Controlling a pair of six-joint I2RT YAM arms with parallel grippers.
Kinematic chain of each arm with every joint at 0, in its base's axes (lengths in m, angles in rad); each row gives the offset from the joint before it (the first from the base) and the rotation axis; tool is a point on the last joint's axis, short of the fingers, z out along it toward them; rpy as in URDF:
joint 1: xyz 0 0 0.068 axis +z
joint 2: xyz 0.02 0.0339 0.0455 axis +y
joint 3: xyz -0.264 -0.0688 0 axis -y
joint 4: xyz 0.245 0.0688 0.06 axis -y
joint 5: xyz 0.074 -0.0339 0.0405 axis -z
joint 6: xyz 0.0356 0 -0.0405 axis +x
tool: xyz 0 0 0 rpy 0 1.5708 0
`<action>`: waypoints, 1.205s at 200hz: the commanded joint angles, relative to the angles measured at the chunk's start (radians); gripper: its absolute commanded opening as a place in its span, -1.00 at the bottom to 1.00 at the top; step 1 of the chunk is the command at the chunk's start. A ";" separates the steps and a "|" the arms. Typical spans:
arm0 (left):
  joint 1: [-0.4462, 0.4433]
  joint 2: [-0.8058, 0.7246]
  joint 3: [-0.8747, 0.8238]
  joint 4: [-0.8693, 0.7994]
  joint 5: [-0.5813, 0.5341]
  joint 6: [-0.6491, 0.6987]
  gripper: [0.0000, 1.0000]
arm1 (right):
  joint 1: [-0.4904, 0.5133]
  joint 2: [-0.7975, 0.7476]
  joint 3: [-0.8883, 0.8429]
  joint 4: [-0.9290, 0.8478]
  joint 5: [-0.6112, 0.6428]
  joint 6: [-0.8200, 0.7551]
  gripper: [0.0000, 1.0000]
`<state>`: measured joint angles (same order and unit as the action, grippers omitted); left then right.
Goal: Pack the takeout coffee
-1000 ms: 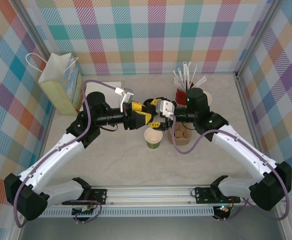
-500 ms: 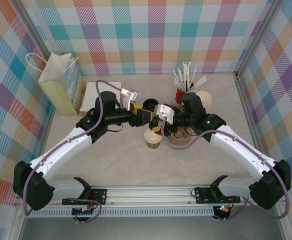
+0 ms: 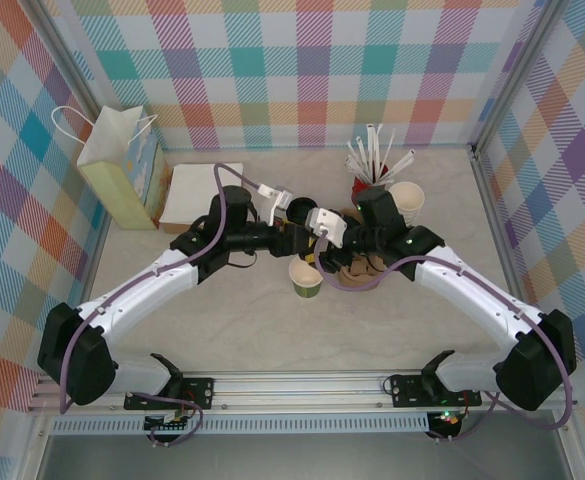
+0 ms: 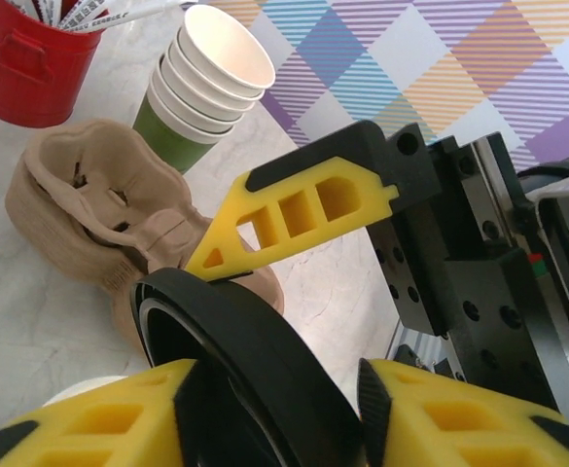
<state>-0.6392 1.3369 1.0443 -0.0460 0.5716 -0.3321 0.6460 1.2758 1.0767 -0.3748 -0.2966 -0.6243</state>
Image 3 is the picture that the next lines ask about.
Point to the stack of black cup lids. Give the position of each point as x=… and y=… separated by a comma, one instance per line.
x=302, y=207

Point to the stack of paper cups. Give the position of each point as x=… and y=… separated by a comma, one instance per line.
x=407, y=197

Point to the right aluminium side rail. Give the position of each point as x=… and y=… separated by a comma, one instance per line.
x=502, y=235

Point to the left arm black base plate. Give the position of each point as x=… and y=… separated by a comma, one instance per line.
x=199, y=392

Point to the aluminium side rail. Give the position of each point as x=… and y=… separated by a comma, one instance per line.
x=502, y=235
x=97, y=250

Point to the left aluminium side rail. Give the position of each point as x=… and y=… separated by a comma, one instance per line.
x=97, y=250

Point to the aluminium corner post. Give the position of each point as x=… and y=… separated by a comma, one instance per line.
x=517, y=75
x=79, y=85

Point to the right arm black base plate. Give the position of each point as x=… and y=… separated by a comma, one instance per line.
x=407, y=390

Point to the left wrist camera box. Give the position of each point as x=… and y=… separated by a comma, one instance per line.
x=272, y=210

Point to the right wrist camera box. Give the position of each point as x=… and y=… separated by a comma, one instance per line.
x=329, y=225

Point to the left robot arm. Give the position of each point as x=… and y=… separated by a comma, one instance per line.
x=137, y=290

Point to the left aluminium corner post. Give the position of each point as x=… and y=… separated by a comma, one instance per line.
x=79, y=85

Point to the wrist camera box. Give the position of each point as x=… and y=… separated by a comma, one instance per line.
x=329, y=225
x=272, y=210

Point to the right aluminium corner post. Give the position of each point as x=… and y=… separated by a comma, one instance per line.
x=517, y=75

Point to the stack of white napkins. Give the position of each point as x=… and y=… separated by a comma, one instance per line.
x=192, y=190

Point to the brown cardboard cup carrier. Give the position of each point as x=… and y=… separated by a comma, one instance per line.
x=359, y=282

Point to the white paper-wrapped straw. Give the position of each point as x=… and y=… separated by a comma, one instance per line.
x=387, y=152
x=379, y=147
x=365, y=156
x=372, y=150
x=357, y=169
x=401, y=164
x=359, y=159

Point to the beach print paper gift bag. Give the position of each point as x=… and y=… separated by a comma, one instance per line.
x=117, y=195

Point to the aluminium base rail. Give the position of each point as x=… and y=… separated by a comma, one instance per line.
x=297, y=387

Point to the green paper coffee cup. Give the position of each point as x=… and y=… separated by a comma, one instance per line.
x=306, y=287

